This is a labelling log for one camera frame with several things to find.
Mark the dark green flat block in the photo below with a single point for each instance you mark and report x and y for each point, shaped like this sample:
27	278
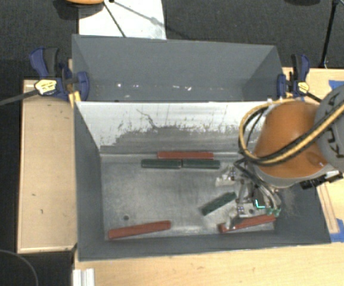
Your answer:
218	204
161	163
201	164

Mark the red-brown flat block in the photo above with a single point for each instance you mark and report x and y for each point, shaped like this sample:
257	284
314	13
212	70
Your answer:
185	155
139	230
256	221

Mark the black cylinder on white bracket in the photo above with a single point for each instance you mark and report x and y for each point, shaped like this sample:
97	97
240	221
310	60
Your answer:
311	183

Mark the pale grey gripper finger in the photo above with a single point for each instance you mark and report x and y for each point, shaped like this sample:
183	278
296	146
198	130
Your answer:
233	223

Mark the pale wood board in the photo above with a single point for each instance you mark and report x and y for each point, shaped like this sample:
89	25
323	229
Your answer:
46	165

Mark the grey metal bin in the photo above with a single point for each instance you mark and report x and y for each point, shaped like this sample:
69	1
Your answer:
148	195

